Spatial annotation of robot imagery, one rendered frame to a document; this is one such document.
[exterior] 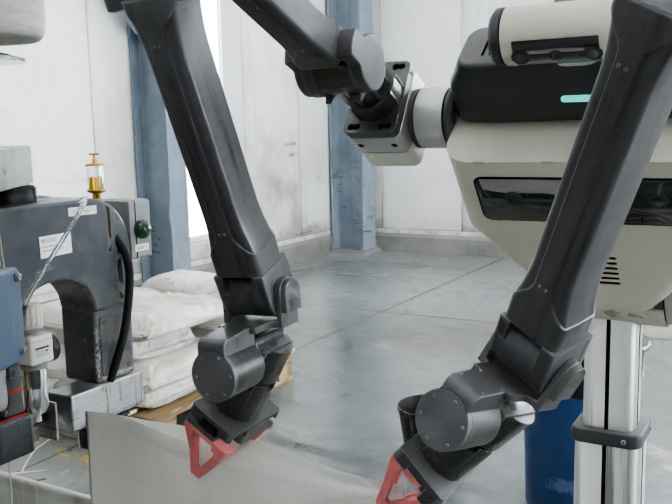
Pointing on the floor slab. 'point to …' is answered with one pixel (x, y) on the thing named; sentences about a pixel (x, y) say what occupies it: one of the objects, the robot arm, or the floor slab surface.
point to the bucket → (408, 415)
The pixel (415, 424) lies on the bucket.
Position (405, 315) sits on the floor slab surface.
